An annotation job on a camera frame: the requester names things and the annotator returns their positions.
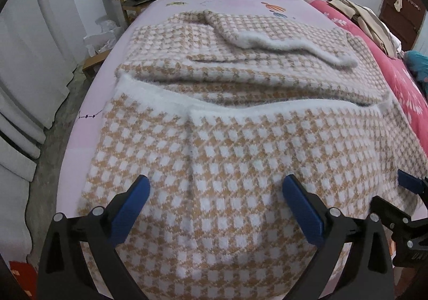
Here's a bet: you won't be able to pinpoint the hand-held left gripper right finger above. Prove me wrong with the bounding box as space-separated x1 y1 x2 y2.
282 175 397 300

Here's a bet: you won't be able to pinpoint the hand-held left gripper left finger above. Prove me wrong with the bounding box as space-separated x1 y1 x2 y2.
37 175 150 300

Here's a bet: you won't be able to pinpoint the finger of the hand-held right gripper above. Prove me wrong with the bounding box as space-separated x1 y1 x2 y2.
397 169 428 207
369 196 413 230

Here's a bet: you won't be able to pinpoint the tan and white checked coat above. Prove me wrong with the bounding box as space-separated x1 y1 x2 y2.
76 10 422 300

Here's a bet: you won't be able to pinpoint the beige clothes pile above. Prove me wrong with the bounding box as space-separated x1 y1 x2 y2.
326 0 402 56

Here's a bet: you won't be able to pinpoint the pink floral blanket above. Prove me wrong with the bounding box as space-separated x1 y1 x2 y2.
303 0 428 157

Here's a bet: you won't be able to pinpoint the pink bed sheet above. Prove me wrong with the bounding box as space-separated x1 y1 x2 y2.
55 0 395 300

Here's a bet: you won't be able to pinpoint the teal blanket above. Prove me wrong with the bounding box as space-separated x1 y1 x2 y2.
403 50 428 100

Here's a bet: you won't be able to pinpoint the red object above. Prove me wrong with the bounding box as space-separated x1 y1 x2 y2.
8 260 37 300

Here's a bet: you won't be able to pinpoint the small wooden stool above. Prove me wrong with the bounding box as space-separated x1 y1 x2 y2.
82 51 112 79

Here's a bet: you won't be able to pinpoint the brown door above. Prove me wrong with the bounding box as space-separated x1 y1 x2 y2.
379 0 427 51

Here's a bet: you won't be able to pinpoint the white leaning boards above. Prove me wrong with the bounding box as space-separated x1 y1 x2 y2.
0 0 77 264

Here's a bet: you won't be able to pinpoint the white plastic bag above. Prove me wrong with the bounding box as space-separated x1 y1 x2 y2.
83 17 126 56

